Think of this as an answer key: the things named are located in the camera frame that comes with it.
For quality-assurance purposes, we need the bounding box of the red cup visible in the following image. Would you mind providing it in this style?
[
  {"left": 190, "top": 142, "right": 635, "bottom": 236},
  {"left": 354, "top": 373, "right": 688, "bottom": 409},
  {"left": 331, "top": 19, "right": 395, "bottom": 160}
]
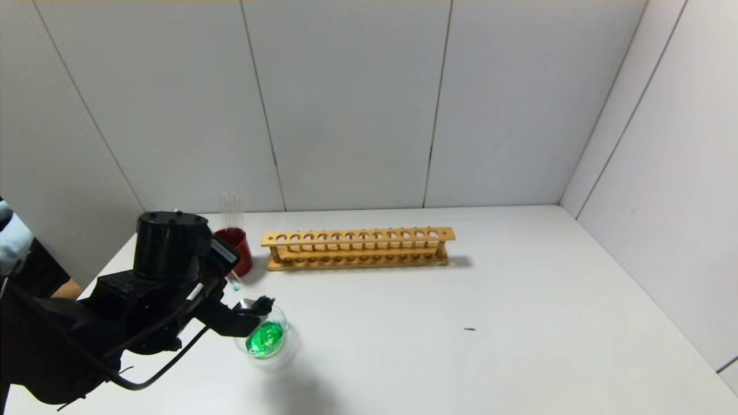
[{"left": 213, "top": 228, "right": 253, "bottom": 277}]

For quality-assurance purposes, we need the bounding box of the thin black camera cable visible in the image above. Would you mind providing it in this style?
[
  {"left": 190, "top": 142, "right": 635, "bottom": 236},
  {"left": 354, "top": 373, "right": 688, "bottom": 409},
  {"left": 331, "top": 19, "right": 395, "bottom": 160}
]
[{"left": 107, "top": 326, "right": 209, "bottom": 391}]

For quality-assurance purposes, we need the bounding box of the wooden test tube rack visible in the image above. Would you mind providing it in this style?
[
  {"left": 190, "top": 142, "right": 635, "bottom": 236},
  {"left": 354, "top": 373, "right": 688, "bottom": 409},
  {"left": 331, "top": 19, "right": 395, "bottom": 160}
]
[{"left": 260, "top": 227, "right": 456, "bottom": 271}]

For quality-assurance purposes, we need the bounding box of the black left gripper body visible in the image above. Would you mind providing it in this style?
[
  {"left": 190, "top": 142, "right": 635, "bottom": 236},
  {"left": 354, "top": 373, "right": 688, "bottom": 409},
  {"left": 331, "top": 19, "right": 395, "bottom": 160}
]
[{"left": 201, "top": 234, "right": 242, "bottom": 299}]

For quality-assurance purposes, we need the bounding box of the black furniture beside table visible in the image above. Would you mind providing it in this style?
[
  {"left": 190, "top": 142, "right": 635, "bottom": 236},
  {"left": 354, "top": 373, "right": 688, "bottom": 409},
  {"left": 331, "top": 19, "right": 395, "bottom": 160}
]
[{"left": 26, "top": 237, "right": 73, "bottom": 297}]

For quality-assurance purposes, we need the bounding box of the person in light blue sleeve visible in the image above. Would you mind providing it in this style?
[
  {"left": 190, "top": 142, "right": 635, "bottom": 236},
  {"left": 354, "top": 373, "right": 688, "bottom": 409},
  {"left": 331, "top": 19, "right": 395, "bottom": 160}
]
[{"left": 0, "top": 199, "right": 81, "bottom": 300}]

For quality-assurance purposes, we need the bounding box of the clear glass petri dish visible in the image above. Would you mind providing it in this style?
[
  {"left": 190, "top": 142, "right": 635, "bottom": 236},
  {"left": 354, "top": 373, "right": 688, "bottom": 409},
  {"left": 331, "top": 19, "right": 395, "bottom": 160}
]
[{"left": 234, "top": 304, "right": 302, "bottom": 368}]

